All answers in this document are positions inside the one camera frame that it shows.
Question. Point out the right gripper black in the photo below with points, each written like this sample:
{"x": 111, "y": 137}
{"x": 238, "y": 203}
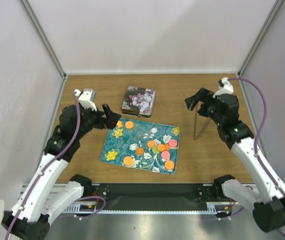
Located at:
{"x": 203, "y": 95}

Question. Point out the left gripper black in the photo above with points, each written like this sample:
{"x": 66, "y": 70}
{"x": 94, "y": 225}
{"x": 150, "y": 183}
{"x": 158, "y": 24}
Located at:
{"x": 111, "y": 118}

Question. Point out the metal tongs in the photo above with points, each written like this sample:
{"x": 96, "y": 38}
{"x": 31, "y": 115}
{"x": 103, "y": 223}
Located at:
{"x": 200, "y": 124}

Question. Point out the gold tin lid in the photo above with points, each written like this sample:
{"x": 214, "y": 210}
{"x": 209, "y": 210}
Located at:
{"x": 139, "y": 98}

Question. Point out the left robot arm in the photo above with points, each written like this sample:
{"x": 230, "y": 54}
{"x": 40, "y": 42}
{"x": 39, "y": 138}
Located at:
{"x": 33, "y": 214}

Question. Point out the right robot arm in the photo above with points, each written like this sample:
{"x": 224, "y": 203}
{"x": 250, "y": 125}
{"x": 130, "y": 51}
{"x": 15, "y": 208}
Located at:
{"x": 257, "y": 175}

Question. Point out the orange fish cookie left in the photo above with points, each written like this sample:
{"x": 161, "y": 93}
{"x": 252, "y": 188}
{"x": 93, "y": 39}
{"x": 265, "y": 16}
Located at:
{"x": 119, "y": 124}

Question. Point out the orange round cookie top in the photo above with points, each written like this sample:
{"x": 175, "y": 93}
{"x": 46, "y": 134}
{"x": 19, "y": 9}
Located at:
{"x": 129, "y": 124}

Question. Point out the square cookie tin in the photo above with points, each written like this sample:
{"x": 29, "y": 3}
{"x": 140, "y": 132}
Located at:
{"x": 135, "y": 112}

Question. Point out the orange dotted cookie front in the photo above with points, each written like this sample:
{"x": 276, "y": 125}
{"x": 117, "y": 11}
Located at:
{"x": 128, "y": 161}

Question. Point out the orange dotted cookie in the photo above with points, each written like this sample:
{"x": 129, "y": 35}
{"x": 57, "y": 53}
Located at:
{"x": 128, "y": 161}
{"x": 169, "y": 165}

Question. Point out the orange round cookie centre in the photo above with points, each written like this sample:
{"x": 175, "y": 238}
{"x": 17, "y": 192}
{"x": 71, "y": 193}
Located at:
{"x": 151, "y": 143}

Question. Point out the teal floral tray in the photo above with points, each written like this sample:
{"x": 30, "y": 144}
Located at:
{"x": 123, "y": 142}

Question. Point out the green cookie under pile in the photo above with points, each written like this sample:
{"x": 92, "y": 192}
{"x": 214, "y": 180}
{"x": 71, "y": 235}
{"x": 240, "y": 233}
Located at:
{"x": 155, "y": 150}

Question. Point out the orange round cookie pile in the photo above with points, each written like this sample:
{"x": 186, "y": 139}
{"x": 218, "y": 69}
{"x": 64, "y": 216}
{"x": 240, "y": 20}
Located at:
{"x": 161, "y": 147}

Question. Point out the pink round cookie upper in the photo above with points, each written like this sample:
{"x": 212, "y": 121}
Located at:
{"x": 173, "y": 143}

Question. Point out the pink round cookie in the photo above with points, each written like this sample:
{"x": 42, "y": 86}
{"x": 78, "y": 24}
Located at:
{"x": 165, "y": 155}
{"x": 173, "y": 143}

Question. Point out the pink round cookie lower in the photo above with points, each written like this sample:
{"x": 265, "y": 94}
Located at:
{"x": 165, "y": 155}

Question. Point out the orange dotted cookie right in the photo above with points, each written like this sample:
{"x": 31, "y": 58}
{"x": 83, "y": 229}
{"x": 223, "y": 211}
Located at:
{"x": 169, "y": 165}

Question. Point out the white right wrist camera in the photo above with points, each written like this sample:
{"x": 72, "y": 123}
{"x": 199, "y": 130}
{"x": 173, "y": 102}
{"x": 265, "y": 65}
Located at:
{"x": 224, "y": 87}

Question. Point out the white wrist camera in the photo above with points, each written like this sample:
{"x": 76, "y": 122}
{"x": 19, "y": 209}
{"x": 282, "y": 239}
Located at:
{"x": 224, "y": 87}
{"x": 86, "y": 98}

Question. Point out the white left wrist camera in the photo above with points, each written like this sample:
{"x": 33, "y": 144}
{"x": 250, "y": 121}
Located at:
{"x": 86, "y": 98}

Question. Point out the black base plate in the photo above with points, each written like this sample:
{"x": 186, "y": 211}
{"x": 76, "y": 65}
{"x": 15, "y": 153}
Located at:
{"x": 158, "y": 197}

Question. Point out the aluminium frame rail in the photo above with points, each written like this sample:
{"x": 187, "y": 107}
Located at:
{"x": 84, "y": 199}

